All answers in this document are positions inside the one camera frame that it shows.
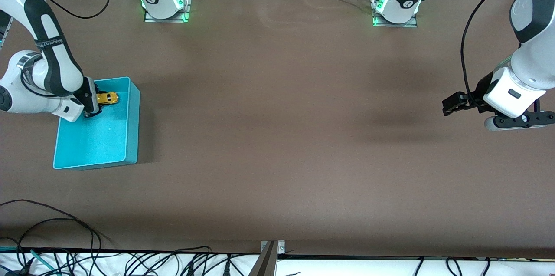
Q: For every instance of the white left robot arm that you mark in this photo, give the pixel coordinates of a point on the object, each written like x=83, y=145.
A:
x=533, y=67

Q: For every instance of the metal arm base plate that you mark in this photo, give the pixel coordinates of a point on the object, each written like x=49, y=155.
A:
x=409, y=25
x=187, y=2

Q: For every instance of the metal corner bracket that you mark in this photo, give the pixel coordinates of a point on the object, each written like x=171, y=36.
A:
x=281, y=248

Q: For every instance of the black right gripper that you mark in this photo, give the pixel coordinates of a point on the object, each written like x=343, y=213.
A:
x=91, y=96

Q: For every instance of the dark metal post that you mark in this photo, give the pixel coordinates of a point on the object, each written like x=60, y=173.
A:
x=265, y=266

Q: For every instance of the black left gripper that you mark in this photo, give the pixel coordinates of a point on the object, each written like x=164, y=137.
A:
x=479, y=90

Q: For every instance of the yellow toy beetle car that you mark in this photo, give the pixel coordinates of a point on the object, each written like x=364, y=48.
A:
x=109, y=98

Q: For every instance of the teal plastic box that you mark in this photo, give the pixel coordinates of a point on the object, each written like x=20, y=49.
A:
x=99, y=137

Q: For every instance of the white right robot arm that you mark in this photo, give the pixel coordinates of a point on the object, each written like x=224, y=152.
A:
x=26, y=98

